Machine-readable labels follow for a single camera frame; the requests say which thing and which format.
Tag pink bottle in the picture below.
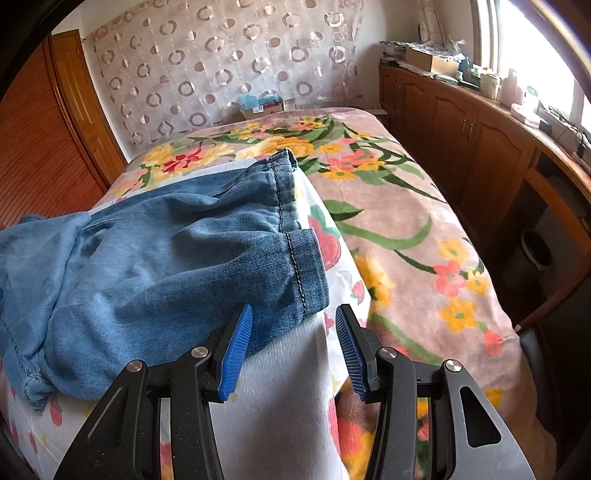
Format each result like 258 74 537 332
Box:
502 68 525 104

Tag wooden slatted wardrobe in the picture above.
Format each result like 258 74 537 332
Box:
0 30 127 232

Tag blue denim pants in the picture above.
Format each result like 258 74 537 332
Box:
0 148 331 411

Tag pink tissue pack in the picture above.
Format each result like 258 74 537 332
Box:
510 104 541 124

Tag window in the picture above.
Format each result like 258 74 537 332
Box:
475 0 591 134

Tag white strawberry print sheet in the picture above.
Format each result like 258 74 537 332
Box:
0 159 370 480

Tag tied white window curtain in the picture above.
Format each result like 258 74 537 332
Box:
418 0 446 42

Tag wooden chair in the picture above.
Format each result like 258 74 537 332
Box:
515 166 591 384

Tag cardboard box with blue cloth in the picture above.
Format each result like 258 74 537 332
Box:
238 91 284 121

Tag pink floral blanket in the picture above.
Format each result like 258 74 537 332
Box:
99 107 559 480

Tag stack of papers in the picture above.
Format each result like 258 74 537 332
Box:
379 39 409 65

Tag wooden cabinet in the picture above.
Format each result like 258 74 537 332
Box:
379 62 591 278

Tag circle patterned sheer curtain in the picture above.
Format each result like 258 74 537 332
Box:
83 0 365 148

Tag white cup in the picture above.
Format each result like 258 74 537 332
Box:
480 71 502 100

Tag dark trash bin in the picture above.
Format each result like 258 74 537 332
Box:
522 229 553 268

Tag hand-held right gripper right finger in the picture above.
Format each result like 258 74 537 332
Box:
335 304 539 480

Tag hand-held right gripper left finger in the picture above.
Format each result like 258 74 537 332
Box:
53 302 254 480

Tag black charger with cable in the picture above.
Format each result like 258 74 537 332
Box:
549 108 589 158

